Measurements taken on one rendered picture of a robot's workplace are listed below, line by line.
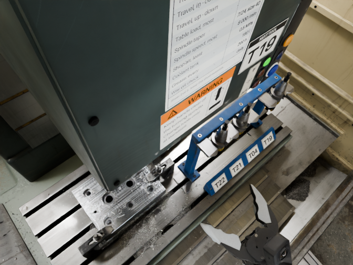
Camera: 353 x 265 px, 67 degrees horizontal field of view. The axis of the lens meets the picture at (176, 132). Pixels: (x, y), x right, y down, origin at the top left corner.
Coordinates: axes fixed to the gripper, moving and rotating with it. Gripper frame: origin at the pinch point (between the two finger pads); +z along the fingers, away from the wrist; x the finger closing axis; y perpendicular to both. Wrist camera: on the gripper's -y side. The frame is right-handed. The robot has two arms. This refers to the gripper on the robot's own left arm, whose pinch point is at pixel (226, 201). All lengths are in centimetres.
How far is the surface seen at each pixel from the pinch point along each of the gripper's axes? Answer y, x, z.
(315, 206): 78, 66, -23
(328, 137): 61, 90, -1
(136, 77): -37.4, -13.2, 11.7
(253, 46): -29.6, 8.8, 13.5
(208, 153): 23.4, 14.4, 17.8
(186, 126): -18.4, -4.1, 12.4
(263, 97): 23, 48, 24
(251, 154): 51, 43, 14
